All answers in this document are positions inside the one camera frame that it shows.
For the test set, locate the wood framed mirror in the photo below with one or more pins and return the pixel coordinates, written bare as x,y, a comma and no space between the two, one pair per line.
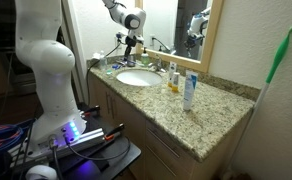
206,33

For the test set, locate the beige vanity cabinet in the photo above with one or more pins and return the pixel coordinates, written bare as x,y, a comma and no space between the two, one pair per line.
166,146

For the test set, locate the chrome faucet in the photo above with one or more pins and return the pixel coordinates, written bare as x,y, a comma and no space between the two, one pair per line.
157,65

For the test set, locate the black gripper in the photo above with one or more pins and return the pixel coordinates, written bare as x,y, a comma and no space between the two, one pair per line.
130,42

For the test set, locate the small white tube yellow cap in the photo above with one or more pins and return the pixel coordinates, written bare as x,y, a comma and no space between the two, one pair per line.
175,81

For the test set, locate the white wall outlet plate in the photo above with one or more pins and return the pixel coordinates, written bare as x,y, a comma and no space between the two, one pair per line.
117,41

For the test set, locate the black orange clamp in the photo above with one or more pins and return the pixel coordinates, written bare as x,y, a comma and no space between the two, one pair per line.
114,131
92,110

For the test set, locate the white oval sink basin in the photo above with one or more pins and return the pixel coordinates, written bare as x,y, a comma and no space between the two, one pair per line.
139,78

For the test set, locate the white paper packet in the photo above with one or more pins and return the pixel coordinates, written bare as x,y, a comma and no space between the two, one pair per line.
96,56

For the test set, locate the black robot cart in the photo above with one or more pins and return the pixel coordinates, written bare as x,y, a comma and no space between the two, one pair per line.
119,156

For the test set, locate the clear plastic bottle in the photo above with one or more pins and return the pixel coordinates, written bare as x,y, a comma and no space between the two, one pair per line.
103,61

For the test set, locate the white round object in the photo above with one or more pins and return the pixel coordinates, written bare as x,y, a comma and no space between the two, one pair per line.
41,173

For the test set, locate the green soap pump bottle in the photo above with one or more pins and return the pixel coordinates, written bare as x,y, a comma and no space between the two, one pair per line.
145,59

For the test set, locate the white door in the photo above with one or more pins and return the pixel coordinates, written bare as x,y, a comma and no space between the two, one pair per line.
73,50

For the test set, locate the green white lens case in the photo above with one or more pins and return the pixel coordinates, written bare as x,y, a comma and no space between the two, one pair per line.
109,71

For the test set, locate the tall white cream tube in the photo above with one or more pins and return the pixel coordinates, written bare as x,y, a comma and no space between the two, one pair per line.
190,90

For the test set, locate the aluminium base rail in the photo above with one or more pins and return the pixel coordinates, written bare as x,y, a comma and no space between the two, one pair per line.
82,141

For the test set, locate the steel tumbler cup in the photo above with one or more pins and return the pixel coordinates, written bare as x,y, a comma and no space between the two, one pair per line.
131,61

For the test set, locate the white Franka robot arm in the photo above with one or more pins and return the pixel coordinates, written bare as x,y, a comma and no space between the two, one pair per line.
49,66

